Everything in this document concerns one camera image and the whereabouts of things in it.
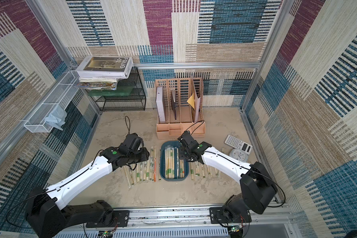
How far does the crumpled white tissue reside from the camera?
669 mm

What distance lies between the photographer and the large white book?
82 centimetres

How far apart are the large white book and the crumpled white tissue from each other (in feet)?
0.72
